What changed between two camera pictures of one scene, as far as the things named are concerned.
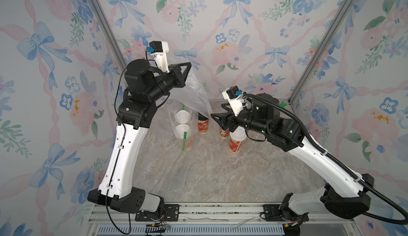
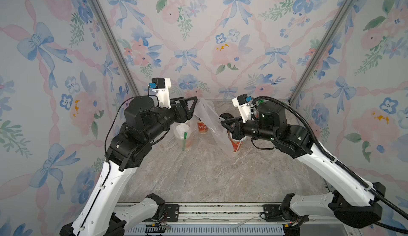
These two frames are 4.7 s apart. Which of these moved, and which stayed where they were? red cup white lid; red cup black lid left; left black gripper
Moved: left black gripper
Stayed: red cup white lid; red cup black lid left
